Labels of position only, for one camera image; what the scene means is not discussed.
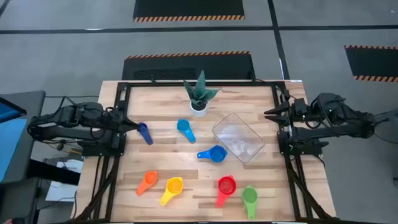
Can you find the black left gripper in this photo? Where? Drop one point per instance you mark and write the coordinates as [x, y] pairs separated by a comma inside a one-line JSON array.
[[113, 119]]

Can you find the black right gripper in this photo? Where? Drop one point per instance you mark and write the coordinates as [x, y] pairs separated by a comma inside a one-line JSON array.
[[299, 110]]

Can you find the purple measuring cup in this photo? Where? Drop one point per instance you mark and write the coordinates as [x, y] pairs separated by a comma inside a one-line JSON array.
[[146, 133]]

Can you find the clear plastic basket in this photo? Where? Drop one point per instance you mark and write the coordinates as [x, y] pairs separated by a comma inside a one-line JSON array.
[[237, 137]]

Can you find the teal measuring cup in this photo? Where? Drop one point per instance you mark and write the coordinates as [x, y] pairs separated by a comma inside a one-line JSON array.
[[184, 125]]

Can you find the orange measuring cup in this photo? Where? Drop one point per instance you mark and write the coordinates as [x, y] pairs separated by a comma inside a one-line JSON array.
[[150, 177]]

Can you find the blue measuring cup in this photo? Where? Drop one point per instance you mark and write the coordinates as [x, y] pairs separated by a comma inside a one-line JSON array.
[[217, 153]]

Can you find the yellow measuring cup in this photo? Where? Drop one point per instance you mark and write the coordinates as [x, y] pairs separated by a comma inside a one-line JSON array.
[[175, 186]]

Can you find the green measuring cup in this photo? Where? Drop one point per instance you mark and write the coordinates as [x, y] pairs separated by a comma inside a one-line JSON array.
[[249, 195]]

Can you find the red measuring cup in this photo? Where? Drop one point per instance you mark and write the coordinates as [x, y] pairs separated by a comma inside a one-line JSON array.
[[227, 185]]

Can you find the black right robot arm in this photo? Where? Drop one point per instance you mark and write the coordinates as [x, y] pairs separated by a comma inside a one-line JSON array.
[[342, 130]]

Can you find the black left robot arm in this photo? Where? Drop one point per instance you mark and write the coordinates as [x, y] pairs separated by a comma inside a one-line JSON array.
[[74, 132]]

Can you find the black striped-edge floor mat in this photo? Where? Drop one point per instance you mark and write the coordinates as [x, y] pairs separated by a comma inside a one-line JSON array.
[[373, 60], [161, 67], [186, 7]]

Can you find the white plant pot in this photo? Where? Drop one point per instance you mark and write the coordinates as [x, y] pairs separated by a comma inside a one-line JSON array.
[[199, 112]]

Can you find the green snake plant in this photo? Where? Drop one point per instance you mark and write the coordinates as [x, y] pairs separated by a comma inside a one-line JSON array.
[[200, 90]]

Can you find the black desk leg bar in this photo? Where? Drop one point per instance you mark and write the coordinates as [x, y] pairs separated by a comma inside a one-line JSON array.
[[53, 171]]

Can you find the white paper sheet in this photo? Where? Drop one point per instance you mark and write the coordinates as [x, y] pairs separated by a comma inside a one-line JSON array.
[[62, 191]]

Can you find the grey monitor with blue screen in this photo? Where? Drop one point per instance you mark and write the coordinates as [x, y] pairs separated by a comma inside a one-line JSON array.
[[12, 149]]

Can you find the grey cart base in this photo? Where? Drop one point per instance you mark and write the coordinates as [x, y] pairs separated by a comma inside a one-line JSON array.
[[15, 199]]

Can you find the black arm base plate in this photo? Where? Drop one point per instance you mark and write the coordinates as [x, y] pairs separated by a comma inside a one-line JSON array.
[[284, 146], [93, 151]]

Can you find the black aluminium table frame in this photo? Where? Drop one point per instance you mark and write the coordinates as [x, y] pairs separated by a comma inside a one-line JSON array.
[[202, 84]]

